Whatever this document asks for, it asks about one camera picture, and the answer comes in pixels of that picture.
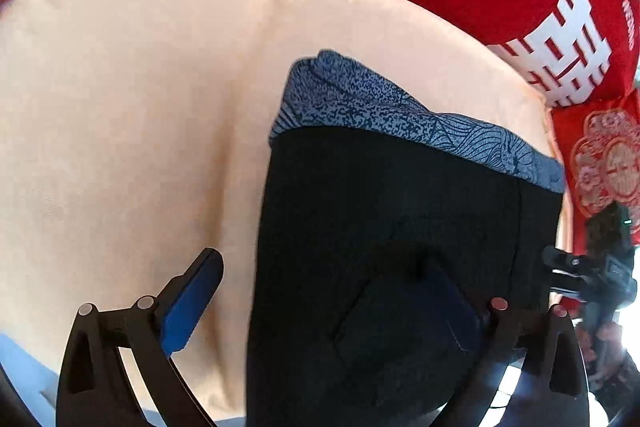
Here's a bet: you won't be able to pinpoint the red embroidered pillow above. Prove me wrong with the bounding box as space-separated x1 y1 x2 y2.
547 93 640 253

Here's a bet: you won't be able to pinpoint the peach cloth sheet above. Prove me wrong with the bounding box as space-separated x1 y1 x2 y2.
0 0 573 423

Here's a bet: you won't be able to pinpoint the black pants with blue waistband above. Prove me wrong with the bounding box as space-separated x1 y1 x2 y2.
245 49 568 427

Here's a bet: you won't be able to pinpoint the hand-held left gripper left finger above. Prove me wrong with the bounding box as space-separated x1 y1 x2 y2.
55 247 225 427

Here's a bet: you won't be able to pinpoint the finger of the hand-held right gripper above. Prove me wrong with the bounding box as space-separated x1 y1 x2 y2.
541 245 585 297

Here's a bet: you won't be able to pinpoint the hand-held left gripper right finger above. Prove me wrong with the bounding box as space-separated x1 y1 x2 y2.
425 257 592 427

